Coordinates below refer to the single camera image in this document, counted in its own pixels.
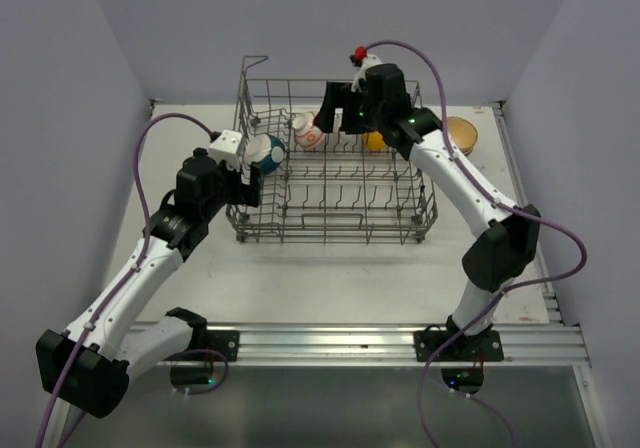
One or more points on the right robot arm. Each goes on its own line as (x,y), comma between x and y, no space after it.
(505,235)

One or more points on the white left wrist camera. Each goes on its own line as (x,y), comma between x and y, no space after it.
(228,147)

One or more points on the grey wire dish rack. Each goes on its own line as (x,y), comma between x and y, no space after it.
(337,192)

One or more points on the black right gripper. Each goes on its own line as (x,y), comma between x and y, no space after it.
(337,96)

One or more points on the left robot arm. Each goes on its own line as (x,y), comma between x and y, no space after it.
(92,362)

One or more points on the yellow ribbed bowl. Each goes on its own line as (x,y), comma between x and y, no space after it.
(373,140)

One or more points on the aluminium front rail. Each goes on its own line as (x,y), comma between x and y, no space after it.
(396,345)

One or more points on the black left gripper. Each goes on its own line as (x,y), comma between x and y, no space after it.
(246,194)

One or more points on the white bowl orange pattern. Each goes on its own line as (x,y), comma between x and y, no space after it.
(306,134)

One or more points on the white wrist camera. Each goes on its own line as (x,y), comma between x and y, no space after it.
(361,66)
(228,147)

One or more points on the cream bowl bird drawing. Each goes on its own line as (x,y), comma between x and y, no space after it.
(463,133)

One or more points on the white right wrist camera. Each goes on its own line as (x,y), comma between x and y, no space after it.
(361,66)

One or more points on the teal and white bowl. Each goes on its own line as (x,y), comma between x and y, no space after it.
(266,152)

